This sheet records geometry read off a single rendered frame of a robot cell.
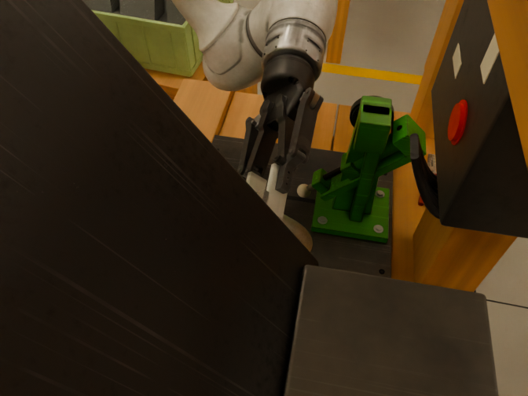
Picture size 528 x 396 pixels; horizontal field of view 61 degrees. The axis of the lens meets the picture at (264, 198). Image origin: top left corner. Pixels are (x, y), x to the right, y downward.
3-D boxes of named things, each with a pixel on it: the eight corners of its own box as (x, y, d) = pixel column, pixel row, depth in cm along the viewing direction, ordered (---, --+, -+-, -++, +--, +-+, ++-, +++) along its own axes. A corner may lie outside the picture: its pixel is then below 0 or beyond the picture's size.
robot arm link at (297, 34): (297, 7, 61) (290, 40, 59) (339, 46, 66) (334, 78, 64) (254, 37, 68) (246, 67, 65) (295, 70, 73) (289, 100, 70)
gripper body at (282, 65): (252, 68, 66) (239, 121, 62) (292, 43, 59) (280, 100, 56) (287, 95, 70) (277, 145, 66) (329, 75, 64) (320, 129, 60)
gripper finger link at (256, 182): (251, 170, 59) (247, 172, 59) (240, 219, 56) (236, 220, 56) (267, 180, 60) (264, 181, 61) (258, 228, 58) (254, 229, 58)
